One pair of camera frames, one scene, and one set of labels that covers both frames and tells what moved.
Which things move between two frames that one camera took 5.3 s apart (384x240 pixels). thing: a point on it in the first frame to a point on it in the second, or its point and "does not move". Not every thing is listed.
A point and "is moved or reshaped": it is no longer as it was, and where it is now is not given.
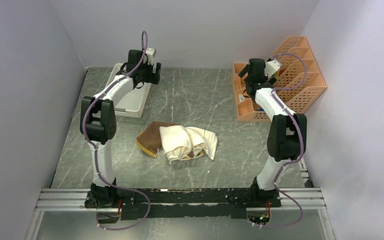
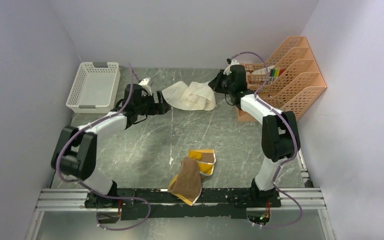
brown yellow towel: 149,139 to 186,186
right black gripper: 244,72 to 215,84
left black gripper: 153,78 to 160,108
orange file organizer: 300,81 does not move
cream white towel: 181,143 to 196,96
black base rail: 172,203 does not move
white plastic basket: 133,105 is moved or reshaped
